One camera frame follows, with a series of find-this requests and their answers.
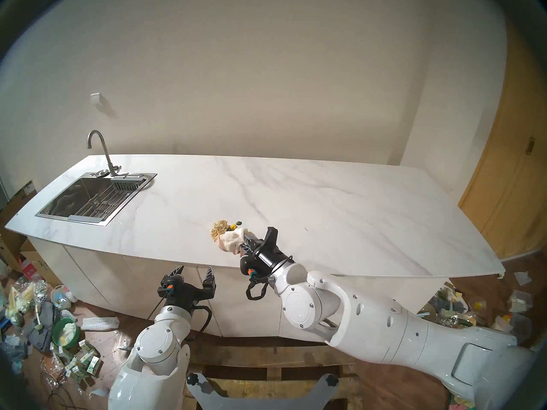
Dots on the white wall socket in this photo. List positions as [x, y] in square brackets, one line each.
[96, 99]

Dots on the yellow green plastic bag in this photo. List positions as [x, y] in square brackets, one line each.
[19, 304]

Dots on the stainless steel sink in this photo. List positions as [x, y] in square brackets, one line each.
[68, 202]

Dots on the brown cardboard box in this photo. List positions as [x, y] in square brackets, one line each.
[17, 202]

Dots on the steel gooseneck faucet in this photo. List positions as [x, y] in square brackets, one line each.
[112, 168]

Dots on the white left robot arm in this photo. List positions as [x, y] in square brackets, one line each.
[156, 349]

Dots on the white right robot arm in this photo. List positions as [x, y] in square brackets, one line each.
[384, 323]

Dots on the crumpled tan paper napkin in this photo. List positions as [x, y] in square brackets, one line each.
[219, 229]

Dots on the white counter cabinet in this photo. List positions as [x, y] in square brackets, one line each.
[171, 294]

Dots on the grey fabric bag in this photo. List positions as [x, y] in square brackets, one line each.
[45, 323]

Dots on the white paper sheet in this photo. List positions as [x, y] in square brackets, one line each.
[522, 278]

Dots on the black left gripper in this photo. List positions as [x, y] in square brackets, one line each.
[183, 292]

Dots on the pink white cloth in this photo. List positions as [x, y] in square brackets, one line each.
[233, 239]

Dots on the white foam net sleeve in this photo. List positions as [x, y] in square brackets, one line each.
[100, 323]

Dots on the dark snack bag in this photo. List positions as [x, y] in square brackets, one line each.
[448, 301]

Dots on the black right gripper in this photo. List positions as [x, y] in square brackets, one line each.
[267, 262]

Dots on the round woven basket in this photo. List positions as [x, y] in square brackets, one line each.
[427, 313]

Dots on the wooden pallet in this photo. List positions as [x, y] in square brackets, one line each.
[256, 353]

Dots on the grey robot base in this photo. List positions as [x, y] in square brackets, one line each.
[256, 402]

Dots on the tray of pastel sponges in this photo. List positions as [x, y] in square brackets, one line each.
[461, 404]

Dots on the green white carton pile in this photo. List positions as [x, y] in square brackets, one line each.
[83, 362]

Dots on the green plastic bowl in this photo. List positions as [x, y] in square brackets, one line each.
[64, 333]

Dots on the clear plastic container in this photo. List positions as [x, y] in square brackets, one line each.
[519, 302]
[521, 326]

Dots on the black base knob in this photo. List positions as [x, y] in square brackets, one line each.
[332, 380]
[193, 379]

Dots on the cardboard box red label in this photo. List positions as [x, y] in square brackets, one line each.
[32, 264]

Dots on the white paper scrap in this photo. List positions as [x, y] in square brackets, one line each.
[100, 392]

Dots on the wooden door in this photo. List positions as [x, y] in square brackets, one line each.
[508, 191]

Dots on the grey slotted sink strainer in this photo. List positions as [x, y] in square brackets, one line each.
[127, 183]

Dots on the white plastic jug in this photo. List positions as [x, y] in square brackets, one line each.
[62, 296]

